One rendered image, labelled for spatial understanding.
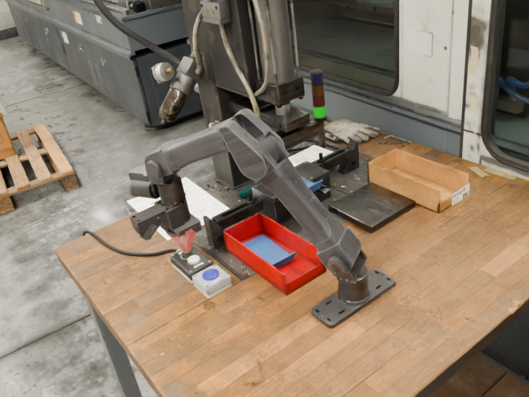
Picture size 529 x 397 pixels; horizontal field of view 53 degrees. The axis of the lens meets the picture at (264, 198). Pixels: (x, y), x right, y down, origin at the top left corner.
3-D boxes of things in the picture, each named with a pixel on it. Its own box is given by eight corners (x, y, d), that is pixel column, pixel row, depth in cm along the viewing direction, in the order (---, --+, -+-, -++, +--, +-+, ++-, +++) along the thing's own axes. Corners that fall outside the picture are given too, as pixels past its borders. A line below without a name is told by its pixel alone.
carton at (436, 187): (438, 217, 140) (439, 191, 136) (368, 185, 158) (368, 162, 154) (468, 197, 146) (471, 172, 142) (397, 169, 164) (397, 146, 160)
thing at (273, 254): (273, 274, 126) (271, 264, 124) (240, 246, 137) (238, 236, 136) (297, 261, 129) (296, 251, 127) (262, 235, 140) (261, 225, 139)
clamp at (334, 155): (318, 189, 158) (315, 159, 153) (310, 185, 161) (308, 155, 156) (353, 170, 165) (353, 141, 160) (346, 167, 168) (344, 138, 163)
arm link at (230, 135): (135, 160, 116) (242, 119, 99) (159, 142, 123) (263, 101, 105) (164, 206, 120) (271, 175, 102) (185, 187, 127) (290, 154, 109)
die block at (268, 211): (277, 225, 144) (273, 202, 140) (255, 212, 151) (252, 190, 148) (331, 197, 153) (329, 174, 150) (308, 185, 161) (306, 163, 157)
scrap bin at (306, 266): (286, 296, 119) (283, 275, 116) (226, 250, 137) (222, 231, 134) (326, 272, 125) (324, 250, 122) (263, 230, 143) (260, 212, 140)
